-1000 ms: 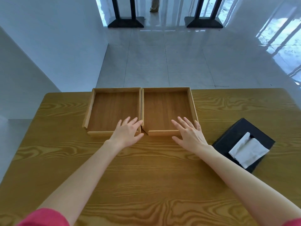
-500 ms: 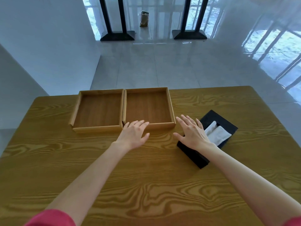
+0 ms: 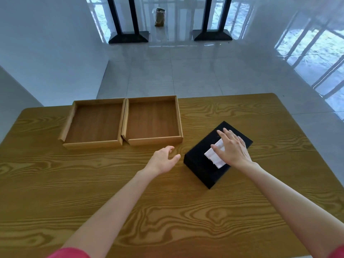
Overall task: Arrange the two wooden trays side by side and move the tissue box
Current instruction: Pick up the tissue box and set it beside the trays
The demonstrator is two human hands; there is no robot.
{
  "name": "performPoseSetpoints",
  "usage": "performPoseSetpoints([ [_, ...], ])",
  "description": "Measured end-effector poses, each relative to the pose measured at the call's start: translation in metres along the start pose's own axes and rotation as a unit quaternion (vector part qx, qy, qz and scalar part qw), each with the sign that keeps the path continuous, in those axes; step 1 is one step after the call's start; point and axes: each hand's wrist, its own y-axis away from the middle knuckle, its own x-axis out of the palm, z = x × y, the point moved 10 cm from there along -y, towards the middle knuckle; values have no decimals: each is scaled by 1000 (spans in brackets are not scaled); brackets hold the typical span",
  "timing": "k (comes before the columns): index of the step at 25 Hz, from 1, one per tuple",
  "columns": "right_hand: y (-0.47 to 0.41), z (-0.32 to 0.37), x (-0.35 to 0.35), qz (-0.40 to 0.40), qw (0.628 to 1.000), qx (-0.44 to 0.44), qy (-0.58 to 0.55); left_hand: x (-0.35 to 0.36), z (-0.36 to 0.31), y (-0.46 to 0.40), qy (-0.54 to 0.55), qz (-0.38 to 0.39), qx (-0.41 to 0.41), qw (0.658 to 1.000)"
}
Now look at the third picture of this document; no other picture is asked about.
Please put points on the table with black legs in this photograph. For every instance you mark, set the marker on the table with black legs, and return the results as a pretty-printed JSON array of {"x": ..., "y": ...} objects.
[
  {"x": 129, "y": 37},
  {"x": 212, "y": 35}
]

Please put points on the pink shirt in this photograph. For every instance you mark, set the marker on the pink shirt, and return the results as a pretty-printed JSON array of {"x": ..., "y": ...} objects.
[{"x": 70, "y": 253}]

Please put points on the person's left forearm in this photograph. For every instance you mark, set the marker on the person's left forearm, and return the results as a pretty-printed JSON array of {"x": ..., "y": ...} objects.
[{"x": 113, "y": 214}]

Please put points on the person's left hand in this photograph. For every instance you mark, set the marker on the person's left hand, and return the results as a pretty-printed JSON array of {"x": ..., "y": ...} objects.
[{"x": 161, "y": 162}]

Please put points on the brown bag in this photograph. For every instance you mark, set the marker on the brown bag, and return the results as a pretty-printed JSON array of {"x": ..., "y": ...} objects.
[{"x": 159, "y": 17}]

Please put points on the wooden tray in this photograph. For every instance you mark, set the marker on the wooden tray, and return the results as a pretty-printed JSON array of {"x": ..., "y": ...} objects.
[
  {"x": 94, "y": 123},
  {"x": 153, "y": 119}
]

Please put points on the wooden table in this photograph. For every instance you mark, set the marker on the wooden table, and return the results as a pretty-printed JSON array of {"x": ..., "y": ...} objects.
[{"x": 80, "y": 185}]

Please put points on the white tissue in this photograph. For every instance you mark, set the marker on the white tissue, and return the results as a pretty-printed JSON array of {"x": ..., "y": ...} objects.
[{"x": 215, "y": 157}]

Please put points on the person's right hand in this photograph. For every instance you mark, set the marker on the person's right hand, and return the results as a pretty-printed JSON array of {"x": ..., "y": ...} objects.
[{"x": 235, "y": 153}]

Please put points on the person's right forearm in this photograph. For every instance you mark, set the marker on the person's right forearm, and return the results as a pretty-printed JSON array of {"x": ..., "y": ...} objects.
[{"x": 290, "y": 204}]

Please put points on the black tissue box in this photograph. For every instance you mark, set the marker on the black tissue box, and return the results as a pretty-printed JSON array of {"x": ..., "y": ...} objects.
[{"x": 199, "y": 161}]

